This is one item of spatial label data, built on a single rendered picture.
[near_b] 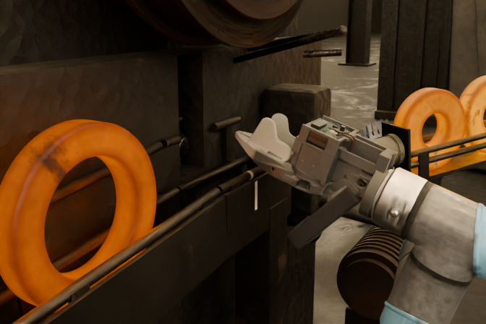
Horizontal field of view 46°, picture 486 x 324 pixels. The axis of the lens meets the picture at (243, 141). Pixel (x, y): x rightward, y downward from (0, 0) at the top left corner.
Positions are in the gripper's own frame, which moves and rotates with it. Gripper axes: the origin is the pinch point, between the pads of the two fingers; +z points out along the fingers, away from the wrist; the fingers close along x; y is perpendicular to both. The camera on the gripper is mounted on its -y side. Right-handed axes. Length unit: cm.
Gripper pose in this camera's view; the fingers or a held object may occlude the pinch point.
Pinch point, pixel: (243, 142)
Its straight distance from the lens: 79.0
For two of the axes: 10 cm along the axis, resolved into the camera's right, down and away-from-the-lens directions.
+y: 2.7, -8.9, -3.7
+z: -8.3, -4.1, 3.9
